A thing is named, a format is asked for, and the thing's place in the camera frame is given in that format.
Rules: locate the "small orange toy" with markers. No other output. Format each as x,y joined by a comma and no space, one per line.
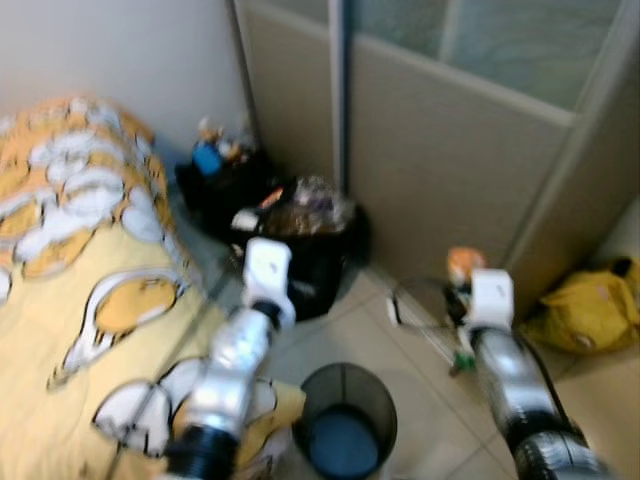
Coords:
464,265

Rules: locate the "yellow cloth bag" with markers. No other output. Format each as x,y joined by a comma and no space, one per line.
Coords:
585,310

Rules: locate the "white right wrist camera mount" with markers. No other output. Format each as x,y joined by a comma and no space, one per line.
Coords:
492,295

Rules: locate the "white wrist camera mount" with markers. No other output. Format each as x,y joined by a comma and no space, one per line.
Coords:
268,275
492,295

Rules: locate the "narrow beige door panel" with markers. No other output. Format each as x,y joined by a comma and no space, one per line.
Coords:
285,90

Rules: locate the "full black rubbish bag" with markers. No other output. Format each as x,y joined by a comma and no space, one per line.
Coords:
320,255

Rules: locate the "yellow cartoon print duvet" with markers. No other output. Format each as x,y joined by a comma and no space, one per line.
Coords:
90,300

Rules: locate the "black mesh waste bin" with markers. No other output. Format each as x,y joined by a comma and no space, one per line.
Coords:
345,425

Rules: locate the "black bag with clutter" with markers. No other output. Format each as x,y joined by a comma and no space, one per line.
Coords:
215,190

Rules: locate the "beige frosted glass door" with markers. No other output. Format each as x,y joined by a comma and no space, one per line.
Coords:
460,150

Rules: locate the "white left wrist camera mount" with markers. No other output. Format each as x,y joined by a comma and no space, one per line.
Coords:
268,275

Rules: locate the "small blue box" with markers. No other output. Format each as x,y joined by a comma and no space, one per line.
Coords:
207,158

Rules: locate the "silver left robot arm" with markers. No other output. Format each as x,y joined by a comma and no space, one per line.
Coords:
225,380

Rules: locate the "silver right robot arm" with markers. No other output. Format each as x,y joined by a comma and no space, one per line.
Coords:
520,390

